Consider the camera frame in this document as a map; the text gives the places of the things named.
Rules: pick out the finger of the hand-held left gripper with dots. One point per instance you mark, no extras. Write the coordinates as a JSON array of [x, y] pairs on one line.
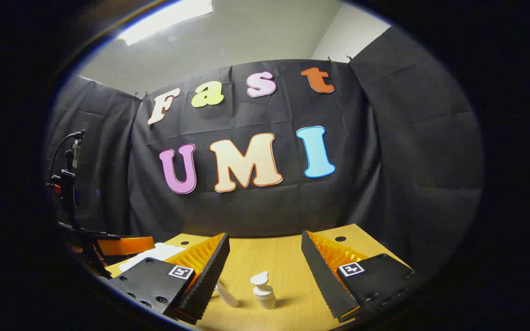
[[124, 245]]

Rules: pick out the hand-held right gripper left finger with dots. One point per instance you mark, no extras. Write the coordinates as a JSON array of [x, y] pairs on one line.
[[205, 280]]

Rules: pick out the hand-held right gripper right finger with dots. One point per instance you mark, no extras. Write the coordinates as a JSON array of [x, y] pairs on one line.
[[322, 280]]

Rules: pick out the white tube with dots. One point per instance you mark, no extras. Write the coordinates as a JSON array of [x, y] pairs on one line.
[[227, 296]]

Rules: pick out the light blue suitcase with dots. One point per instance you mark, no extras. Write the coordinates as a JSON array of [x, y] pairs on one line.
[[154, 253]]

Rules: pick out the white pump bottle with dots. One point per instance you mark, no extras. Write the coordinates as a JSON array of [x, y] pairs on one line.
[[264, 294]]

